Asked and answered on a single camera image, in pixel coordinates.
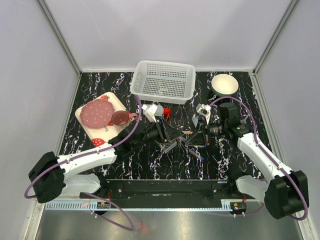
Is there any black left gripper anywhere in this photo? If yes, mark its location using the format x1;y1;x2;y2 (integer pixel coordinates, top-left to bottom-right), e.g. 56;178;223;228
132;117;184;150

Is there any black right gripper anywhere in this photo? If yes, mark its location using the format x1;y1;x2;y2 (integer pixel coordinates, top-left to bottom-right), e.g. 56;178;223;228
185;117;228;147

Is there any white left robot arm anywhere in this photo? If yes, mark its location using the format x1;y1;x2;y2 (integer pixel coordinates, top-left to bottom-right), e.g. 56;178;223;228
24;120;183;204

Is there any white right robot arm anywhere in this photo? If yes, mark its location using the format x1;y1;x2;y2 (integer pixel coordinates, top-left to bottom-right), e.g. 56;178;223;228
186;102;309;221

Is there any clear acrylic tube rack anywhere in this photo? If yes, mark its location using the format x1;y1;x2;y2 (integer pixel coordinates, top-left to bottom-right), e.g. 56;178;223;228
155;140;177;154

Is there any wooden stick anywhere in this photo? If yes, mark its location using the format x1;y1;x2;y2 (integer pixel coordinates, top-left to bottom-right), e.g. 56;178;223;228
182;131;193;135

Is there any clear plastic pipettes bundle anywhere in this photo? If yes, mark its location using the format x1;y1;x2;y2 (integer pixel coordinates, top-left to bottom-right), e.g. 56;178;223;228
191;115;199;128

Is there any white wash bottle red cap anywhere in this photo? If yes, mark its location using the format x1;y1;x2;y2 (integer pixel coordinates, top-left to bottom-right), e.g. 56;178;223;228
154;104;171;118

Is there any cream and green bowl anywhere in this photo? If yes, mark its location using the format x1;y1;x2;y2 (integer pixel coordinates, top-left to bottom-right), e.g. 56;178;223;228
211;74;239;97

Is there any translucent pink mug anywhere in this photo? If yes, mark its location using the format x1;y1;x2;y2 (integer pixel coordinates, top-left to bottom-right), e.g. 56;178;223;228
111;110;138;126

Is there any white perforated plastic basket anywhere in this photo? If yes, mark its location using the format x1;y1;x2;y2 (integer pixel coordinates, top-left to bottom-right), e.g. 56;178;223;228
130;60;196;105

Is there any strawberry print white tray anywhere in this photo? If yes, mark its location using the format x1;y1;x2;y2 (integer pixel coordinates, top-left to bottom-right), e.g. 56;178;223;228
75;92;127;147

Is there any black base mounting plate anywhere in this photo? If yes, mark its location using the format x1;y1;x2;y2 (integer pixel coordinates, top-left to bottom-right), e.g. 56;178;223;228
93;179;245;209

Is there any pink polka dot plate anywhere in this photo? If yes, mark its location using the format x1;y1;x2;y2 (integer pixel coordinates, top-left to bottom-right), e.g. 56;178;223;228
79;99;115;129

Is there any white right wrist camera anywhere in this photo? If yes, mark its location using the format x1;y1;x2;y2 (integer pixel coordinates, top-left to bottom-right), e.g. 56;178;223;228
196;103;211;125

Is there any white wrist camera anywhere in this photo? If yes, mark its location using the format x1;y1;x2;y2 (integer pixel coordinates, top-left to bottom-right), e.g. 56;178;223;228
142;104;163;123
196;103;211;125

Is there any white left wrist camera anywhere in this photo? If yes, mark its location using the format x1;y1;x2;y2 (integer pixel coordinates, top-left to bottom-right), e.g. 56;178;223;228
142;104;163;123

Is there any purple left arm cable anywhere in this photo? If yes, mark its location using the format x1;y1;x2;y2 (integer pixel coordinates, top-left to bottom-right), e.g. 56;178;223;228
24;94;143;231

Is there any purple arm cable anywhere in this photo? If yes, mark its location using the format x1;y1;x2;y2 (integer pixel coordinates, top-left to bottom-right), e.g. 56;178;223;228
208;96;310;221
24;94;143;231

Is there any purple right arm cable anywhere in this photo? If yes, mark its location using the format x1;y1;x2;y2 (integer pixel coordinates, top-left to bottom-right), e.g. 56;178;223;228
208;96;310;221

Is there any slotted cable duct rail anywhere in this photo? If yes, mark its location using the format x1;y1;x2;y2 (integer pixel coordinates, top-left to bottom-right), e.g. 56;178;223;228
45;200;110;211

